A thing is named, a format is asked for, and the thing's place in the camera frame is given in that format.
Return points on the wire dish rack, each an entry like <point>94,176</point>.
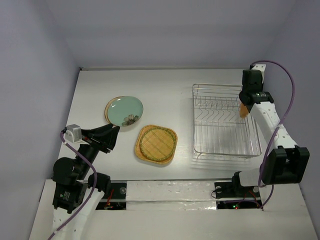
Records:
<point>219,131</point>

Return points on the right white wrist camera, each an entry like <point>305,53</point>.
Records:
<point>259,67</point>

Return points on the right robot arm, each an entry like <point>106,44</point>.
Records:
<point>284,161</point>

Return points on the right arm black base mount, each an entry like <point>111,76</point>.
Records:
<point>233,189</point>

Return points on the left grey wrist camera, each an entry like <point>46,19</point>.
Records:
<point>72,133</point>

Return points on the beige bird pattern plate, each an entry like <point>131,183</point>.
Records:
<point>106,111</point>

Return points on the white foam block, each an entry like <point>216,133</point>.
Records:
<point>170,195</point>

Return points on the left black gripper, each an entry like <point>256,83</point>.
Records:
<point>106,134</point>

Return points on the orange plate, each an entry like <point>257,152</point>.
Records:
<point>243,111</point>

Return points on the green flower plate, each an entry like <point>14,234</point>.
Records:
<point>124,111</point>

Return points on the yellow plate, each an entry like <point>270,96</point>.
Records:
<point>156,143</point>
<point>137,150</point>

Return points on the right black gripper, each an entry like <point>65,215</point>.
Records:
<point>244,99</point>

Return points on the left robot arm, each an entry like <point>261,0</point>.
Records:
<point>78,186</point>

